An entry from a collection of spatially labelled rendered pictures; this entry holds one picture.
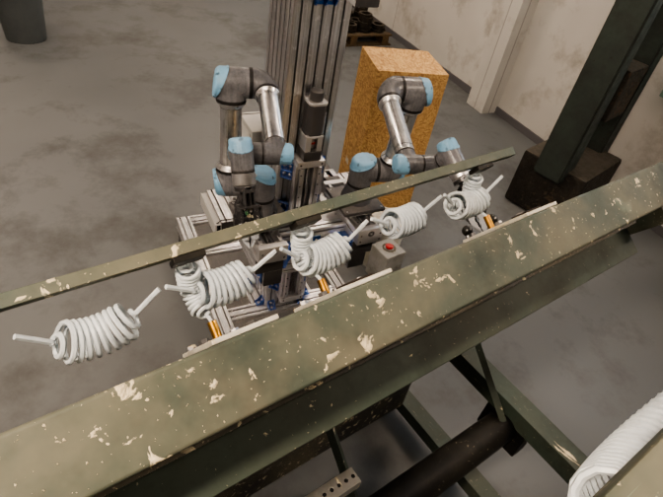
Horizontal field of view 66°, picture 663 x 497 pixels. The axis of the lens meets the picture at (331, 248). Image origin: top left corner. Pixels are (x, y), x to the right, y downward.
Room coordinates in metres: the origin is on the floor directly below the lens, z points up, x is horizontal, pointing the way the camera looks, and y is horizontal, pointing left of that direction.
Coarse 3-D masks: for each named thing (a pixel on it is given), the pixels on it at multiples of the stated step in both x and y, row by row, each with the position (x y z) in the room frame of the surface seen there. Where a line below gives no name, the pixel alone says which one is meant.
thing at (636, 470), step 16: (480, 352) 1.36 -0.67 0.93; (496, 400) 1.25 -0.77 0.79; (336, 448) 0.85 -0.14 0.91; (656, 448) 0.18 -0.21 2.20; (640, 464) 0.17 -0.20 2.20; (656, 464) 0.17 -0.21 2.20; (624, 480) 0.16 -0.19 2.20; (640, 480) 0.16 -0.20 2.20; (656, 480) 0.16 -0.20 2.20; (352, 496) 0.76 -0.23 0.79; (608, 496) 0.14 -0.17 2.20; (624, 496) 0.15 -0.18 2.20; (640, 496) 0.15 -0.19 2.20; (656, 496) 0.15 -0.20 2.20
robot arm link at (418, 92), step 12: (408, 84) 2.04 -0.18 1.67; (420, 84) 2.06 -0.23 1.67; (408, 96) 2.02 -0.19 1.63; (420, 96) 2.04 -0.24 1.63; (432, 96) 2.06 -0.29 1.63; (408, 108) 2.04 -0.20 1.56; (420, 108) 2.06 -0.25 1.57; (408, 120) 2.06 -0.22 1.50; (384, 156) 2.11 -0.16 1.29; (384, 168) 2.08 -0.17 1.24; (384, 180) 2.08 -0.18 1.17
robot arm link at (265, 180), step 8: (256, 168) 1.82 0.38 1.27; (264, 168) 1.84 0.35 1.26; (264, 176) 1.78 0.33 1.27; (272, 176) 1.80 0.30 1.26; (256, 184) 1.76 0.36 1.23; (264, 184) 1.77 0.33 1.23; (272, 184) 1.79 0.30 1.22; (256, 192) 1.76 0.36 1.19; (264, 192) 1.77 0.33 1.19; (272, 192) 1.80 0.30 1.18; (256, 200) 1.76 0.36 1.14; (264, 200) 1.77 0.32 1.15
